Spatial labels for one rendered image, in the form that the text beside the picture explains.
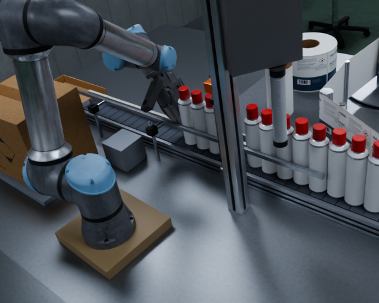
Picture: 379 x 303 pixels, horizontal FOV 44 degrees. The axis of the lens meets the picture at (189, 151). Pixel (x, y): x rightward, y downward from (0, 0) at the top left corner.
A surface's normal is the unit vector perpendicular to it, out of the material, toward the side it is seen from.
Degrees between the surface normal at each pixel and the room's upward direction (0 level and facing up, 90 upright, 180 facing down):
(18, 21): 73
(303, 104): 0
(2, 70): 90
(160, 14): 90
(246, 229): 0
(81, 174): 8
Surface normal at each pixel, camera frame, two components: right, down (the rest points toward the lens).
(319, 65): 0.16, 0.56
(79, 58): 0.73, 0.32
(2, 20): -0.48, 0.33
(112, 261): -0.14, -0.79
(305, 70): -0.32, 0.60
